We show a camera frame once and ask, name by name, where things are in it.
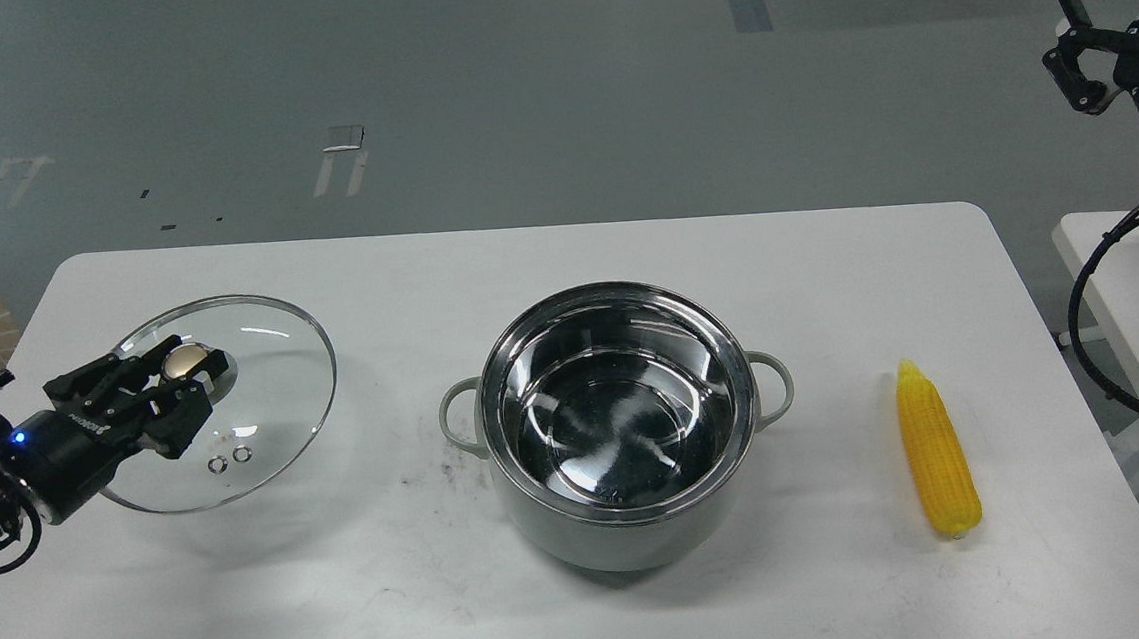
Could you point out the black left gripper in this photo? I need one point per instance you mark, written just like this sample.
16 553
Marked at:
62 457

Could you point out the glass pot lid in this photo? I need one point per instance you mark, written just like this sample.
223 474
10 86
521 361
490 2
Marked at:
271 402

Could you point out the yellow corn cob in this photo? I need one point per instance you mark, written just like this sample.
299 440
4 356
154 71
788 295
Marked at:
938 465

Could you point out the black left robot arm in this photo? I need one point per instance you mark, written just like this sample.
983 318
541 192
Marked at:
21 528

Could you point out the grey steel cooking pot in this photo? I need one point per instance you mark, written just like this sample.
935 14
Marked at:
615 417

